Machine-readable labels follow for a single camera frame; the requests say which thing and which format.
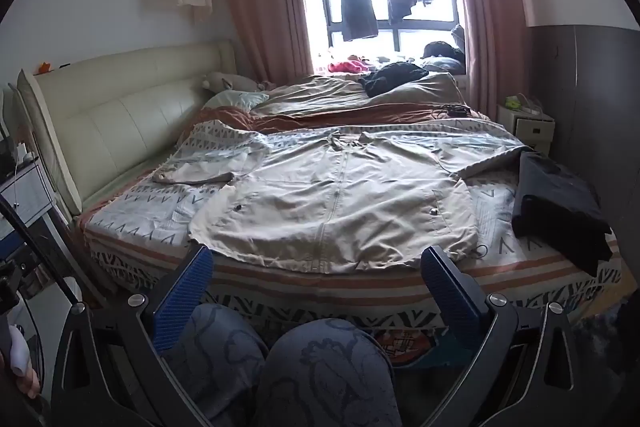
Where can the red cloth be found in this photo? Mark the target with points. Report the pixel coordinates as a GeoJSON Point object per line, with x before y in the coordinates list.
{"type": "Point", "coordinates": [347, 67]}

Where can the orange toy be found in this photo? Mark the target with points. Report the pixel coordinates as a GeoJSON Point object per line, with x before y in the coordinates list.
{"type": "Point", "coordinates": [45, 67]}

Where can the person's left leg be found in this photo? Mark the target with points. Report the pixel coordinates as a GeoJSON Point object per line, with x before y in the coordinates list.
{"type": "Point", "coordinates": [220, 357]}

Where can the white nightstand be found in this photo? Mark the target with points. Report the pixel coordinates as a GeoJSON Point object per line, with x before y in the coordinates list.
{"type": "Point", "coordinates": [530, 127]}

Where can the grey cushion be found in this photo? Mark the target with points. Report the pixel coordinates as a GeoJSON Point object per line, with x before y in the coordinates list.
{"type": "Point", "coordinates": [457, 38]}

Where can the person's left hand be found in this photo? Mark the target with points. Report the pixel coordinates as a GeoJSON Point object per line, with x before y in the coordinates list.
{"type": "Point", "coordinates": [31, 384]}

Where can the black rod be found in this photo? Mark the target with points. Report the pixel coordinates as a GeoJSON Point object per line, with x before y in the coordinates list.
{"type": "Point", "coordinates": [45, 257]}

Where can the pale green pillow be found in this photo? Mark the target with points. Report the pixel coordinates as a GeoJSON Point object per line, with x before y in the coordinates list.
{"type": "Point", "coordinates": [235, 98]}

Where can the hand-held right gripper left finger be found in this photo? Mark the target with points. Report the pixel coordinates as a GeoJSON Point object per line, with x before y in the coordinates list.
{"type": "Point", "coordinates": [182, 302]}

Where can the colourful printed bag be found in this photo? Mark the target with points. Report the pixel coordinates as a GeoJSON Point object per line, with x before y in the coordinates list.
{"type": "Point", "coordinates": [410, 347]}

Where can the green item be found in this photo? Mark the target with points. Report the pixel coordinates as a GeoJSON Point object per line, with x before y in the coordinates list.
{"type": "Point", "coordinates": [513, 102]}

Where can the black crumpled clothes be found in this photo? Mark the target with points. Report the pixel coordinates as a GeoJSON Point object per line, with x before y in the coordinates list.
{"type": "Point", "coordinates": [390, 77]}

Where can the beige jacket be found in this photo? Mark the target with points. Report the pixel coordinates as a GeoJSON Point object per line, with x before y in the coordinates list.
{"type": "Point", "coordinates": [325, 187]}

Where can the blue and white cabinet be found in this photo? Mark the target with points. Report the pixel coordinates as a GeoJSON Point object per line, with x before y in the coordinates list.
{"type": "Point", "coordinates": [25, 192]}

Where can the dark folded clothes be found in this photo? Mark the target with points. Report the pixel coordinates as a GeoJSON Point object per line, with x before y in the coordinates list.
{"type": "Point", "coordinates": [555, 202]}

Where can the bed with cream headboard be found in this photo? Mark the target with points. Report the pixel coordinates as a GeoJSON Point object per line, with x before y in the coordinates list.
{"type": "Point", "coordinates": [125, 117]}

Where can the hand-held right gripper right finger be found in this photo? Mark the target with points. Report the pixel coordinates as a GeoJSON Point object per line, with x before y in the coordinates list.
{"type": "Point", "coordinates": [450, 297]}

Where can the patterned bedsheet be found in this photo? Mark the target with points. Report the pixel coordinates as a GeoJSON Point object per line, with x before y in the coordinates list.
{"type": "Point", "coordinates": [150, 217]}

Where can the grey plush toy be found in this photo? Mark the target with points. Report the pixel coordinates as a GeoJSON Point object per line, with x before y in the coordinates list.
{"type": "Point", "coordinates": [225, 82]}

